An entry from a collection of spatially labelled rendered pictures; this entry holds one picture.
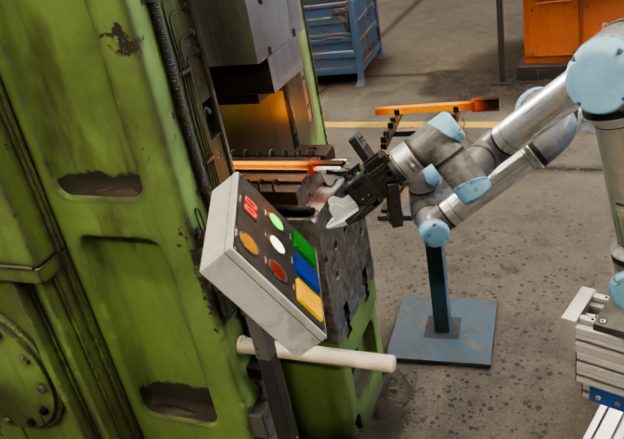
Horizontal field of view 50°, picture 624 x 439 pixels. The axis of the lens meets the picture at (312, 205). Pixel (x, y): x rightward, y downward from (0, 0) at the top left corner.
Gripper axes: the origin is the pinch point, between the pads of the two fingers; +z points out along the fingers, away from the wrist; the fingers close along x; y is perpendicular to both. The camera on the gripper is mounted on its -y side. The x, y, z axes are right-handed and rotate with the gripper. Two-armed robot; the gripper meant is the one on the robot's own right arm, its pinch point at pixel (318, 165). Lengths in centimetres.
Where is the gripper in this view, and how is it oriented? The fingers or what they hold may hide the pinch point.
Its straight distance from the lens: 195.2
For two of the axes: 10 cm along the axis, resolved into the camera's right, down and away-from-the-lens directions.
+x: 3.6, -5.0, 7.9
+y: 1.8, 8.7, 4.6
